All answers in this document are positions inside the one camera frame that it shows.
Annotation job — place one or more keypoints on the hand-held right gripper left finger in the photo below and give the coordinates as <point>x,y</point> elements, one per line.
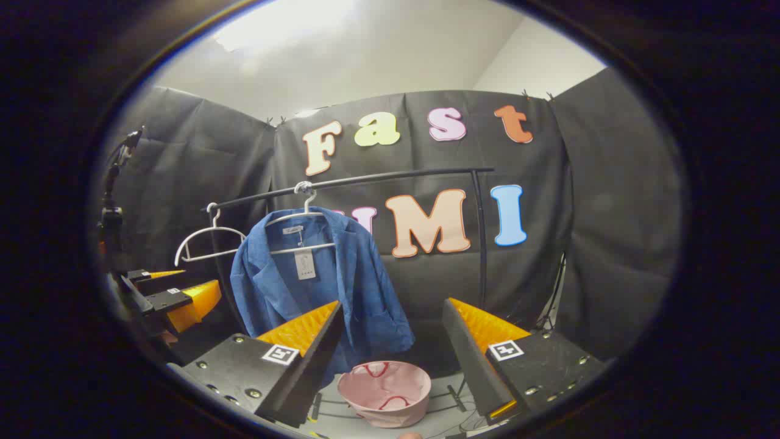
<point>304,378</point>

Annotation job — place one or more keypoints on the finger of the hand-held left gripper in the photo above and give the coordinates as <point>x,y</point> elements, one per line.
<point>167,299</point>
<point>139,275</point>

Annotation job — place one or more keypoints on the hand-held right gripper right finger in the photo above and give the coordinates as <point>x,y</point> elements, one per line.
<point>472,366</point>

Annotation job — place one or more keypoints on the pink laundry hamper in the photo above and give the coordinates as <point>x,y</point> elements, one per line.
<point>390,414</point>

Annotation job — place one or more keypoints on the white clothes hanger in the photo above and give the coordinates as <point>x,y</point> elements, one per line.
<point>210,255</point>
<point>304,249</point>

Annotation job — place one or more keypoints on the black clothes rack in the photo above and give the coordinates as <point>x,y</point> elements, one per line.
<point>426,174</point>

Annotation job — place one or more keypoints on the black backdrop cloth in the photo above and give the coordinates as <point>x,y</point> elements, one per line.
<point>609,213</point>

